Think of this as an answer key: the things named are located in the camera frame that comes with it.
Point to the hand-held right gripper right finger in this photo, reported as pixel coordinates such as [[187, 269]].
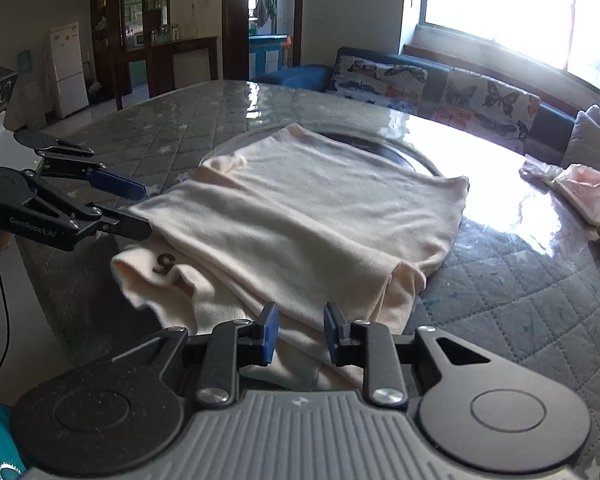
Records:
[[334, 337]]

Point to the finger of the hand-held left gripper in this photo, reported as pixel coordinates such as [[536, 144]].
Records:
[[130, 226], [115, 183]]

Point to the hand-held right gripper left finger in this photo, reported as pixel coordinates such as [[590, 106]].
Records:
[[269, 335]]

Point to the cream shirt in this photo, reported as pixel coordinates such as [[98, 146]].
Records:
[[300, 210]]

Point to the white refrigerator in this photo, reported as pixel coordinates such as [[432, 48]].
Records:
[[69, 70]]

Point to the dark wooden cabinet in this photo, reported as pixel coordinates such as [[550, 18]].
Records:
[[155, 60]]

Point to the grey quilted tablecloth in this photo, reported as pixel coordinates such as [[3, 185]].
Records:
[[505, 300]]

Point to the round glass turntable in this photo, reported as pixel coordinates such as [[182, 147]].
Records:
[[410, 160]]

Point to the blue cabinet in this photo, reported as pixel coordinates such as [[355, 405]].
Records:
[[266, 55]]

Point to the blue sofa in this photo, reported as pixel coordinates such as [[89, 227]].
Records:
[[300, 77]]

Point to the hanging garment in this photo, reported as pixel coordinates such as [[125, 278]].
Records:
[[269, 7]]

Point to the butterfly print cushion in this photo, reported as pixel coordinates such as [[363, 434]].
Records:
[[375, 82], [490, 102]]

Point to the pink white crumpled cloth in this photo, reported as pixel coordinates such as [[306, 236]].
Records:
[[577, 185]]

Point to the grey pillow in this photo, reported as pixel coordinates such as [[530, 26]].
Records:
[[587, 145]]

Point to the window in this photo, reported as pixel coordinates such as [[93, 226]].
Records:
[[500, 5]]

